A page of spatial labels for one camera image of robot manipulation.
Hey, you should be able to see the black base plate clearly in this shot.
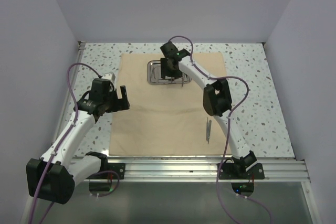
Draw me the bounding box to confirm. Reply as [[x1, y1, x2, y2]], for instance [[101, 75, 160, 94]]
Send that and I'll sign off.
[[217, 158, 265, 180], [107, 163, 126, 180]]

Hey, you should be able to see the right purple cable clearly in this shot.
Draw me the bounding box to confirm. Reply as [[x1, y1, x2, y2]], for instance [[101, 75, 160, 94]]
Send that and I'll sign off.
[[167, 35, 275, 224]]

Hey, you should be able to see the aluminium mounting rail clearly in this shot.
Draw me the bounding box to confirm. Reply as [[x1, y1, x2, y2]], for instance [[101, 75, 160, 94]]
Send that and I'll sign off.
[[62, 155, 310, 183]]

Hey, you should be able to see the beige cloth wrap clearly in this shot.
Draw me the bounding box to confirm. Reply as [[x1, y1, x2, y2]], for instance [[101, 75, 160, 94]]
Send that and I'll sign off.
[[109, 53, 226, 156]]

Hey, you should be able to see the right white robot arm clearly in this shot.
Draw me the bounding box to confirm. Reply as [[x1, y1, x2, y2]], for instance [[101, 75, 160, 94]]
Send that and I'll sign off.
[[160, 41, 257, 178]]

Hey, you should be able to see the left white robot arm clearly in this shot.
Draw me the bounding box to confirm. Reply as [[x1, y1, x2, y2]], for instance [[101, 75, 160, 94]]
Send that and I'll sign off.
[[26, 73, 130, 204]]

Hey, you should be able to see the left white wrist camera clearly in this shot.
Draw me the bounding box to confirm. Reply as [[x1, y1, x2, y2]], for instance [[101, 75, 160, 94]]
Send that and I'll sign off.
[[102, 72, 116, 85]]

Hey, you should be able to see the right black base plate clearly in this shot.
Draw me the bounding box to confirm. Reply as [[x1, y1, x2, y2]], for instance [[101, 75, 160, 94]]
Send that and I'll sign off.
[[217, 158, 265, 180]]

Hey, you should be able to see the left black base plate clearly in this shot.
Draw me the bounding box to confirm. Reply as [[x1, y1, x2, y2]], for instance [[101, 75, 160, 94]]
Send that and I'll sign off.
[[107, 163, 126, 180]]

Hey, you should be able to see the stainless steel tray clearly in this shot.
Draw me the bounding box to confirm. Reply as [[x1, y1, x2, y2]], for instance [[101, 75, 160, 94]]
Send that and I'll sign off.
[[147, 60, 192, 85]]

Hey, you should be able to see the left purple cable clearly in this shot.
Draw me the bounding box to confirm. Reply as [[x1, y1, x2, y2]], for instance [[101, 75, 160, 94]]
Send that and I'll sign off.
[[25, 62, 120, 224]]

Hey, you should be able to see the purple cable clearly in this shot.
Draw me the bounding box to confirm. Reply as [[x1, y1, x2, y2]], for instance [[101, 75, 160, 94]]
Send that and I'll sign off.
[[167, 35, 275, 224], [25, 62, 120, 224]]

